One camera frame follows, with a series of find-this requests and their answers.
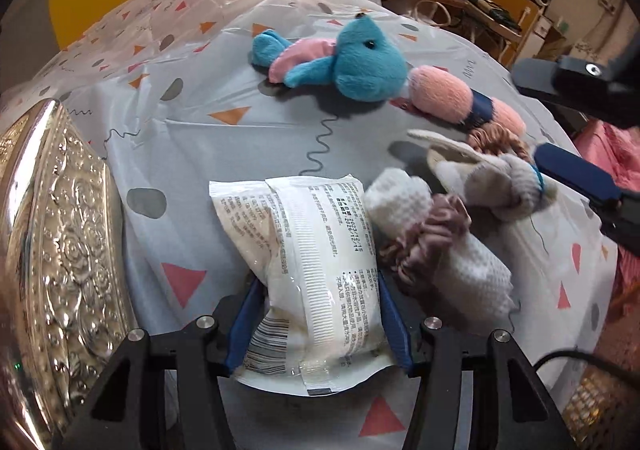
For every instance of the copper brown scrunchie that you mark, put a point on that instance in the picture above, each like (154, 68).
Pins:
(495, 137)

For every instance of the ornate metallic tissue box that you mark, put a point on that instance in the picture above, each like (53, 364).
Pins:
(65, 255)

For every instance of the pink towel roll blue band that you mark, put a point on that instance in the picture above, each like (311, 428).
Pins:
(440, 92)

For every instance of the white waffle cloth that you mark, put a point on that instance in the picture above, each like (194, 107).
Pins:
(470, 275)

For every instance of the printed plastic tablecloth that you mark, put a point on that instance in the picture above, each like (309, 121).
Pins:
(200, 129)

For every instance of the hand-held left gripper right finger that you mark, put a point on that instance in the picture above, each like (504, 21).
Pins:
(396, 325)

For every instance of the pink bedding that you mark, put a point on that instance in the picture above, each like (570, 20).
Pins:
(615, 149)

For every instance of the blue plush toy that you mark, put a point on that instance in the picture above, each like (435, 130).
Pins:
(365, 64)

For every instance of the wicker chair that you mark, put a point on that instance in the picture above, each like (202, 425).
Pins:
(600, 405)

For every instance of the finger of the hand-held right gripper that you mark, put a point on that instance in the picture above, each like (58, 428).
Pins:
(575, 77)
(575, 169)

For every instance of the white plastic packet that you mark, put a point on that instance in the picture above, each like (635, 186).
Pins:
(310, 270)

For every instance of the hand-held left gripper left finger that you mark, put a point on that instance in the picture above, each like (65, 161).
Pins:
(245, 325)

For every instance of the folding side table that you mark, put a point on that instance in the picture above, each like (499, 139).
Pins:
(500, 24)

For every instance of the grey plush slipper toy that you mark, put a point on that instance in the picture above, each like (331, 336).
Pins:
(500, 185)

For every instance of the dusty pink scrunchie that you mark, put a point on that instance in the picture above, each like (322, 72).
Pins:
(430, 235)

